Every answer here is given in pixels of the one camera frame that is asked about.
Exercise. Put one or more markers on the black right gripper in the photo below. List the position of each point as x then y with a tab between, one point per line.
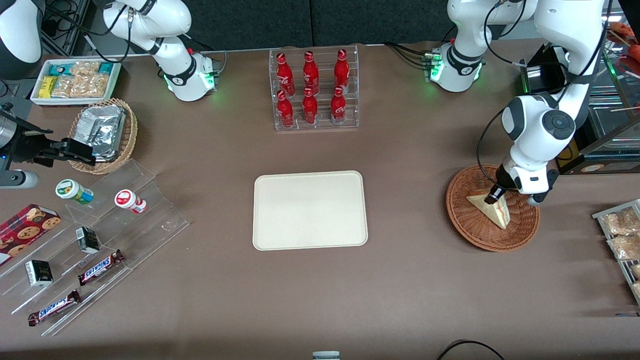
31	148

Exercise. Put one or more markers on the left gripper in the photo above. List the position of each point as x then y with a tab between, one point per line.
501	179

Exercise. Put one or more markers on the triangular sandwich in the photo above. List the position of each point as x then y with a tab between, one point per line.
497	214

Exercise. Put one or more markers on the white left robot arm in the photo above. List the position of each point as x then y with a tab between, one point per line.
535	125

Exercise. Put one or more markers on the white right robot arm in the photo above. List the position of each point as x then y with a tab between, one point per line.
170	20

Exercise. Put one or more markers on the brown round wicker basket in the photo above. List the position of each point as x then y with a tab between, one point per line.
480	230

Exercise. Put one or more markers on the white rectangular snack tray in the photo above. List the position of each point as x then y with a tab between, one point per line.
75	101

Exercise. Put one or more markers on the light tan wicker basket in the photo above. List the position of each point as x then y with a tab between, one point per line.
129	135

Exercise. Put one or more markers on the grey metal snack tray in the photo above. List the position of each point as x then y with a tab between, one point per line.
602	215

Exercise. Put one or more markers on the cream plastic tray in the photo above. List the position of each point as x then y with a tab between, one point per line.
310	210

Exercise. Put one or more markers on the silver foil packet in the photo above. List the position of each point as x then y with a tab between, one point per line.
106	142
97	117

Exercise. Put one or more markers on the green lid white cup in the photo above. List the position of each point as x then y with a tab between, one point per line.
72	191

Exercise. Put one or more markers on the clear bag of crackers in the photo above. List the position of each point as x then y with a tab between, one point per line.
82	86
85	68

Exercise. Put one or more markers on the yellow snack packet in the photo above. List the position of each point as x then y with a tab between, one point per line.
47	86

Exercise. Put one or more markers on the red lid white cup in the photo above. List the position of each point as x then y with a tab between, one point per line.
127	200

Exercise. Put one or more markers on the teal snack packet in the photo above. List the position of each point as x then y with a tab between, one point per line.
59	69

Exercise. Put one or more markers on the small black carton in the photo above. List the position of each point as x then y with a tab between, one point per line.
39	273
88	240

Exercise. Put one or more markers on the red tartan cookie box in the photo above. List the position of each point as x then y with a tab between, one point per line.
25	230

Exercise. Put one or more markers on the clear acrylic stepped display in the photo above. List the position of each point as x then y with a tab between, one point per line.
150	225

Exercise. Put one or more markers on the brown snickers bar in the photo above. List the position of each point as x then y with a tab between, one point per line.
54	307
100	267

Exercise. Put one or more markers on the clear bag of biscuits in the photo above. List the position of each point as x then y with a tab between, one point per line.
625	247
620	222

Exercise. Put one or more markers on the black equipment rack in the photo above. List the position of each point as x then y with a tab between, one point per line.
65	25

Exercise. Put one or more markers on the black glass food warmer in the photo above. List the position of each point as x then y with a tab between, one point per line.
615	142

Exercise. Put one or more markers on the steel warmer pan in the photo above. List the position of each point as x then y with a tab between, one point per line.
615	122

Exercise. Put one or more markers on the red cola bottle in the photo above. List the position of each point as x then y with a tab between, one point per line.
310	72
285	75
338	107
341	70
285	111
310	108

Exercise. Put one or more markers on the orange food skewer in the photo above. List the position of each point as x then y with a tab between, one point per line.
622	30

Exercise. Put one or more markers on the dark grey partition panel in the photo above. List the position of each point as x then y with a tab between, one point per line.
250	22
380	20

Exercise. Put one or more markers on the clear acrylic bottle rack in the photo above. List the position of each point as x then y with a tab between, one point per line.
322	50

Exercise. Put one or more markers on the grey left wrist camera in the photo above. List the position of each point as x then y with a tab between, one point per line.
539	198

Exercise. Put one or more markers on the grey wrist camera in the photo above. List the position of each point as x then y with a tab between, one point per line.
539	198
17	179

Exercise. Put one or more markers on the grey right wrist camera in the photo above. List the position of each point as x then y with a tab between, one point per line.
17	179

